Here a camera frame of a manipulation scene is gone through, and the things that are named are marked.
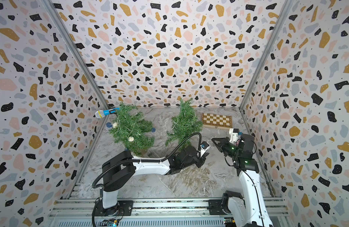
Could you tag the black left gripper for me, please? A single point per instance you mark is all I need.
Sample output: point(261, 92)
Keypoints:
point(202, 161)

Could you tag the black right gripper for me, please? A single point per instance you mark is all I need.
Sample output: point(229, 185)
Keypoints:
point(222, 146)

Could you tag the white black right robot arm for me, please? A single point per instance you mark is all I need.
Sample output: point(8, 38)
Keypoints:
point(248, 181)

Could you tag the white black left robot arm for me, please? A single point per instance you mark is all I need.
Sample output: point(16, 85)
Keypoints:
point(122, 167)

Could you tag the green right christmas tree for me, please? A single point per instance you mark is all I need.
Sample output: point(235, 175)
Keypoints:
point(184, 124)

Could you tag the green christmas tree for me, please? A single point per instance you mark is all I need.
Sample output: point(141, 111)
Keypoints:
point(130, 113)
point(184, 124)

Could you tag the green left christmas tree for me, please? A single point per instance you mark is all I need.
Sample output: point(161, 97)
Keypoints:
point(130, 113)

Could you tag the wooden chess board box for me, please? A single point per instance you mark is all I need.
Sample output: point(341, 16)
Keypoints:
point(216, 121)

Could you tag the blue toy microphone on stand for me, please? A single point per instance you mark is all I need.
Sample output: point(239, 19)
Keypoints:
point(103, 113)

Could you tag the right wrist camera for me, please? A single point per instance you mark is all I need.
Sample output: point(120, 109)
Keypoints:
point(235, 134)

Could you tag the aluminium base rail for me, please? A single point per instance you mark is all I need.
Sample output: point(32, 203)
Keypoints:
point(183, 212)

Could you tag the metal right corner post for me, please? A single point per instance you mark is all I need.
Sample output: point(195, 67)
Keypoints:
point(268, 48)

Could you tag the metal corner post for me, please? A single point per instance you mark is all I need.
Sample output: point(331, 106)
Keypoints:
point(268, 48)
point(49, 7)

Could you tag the metal left corner post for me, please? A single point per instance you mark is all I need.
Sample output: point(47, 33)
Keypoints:
point(49, 7)

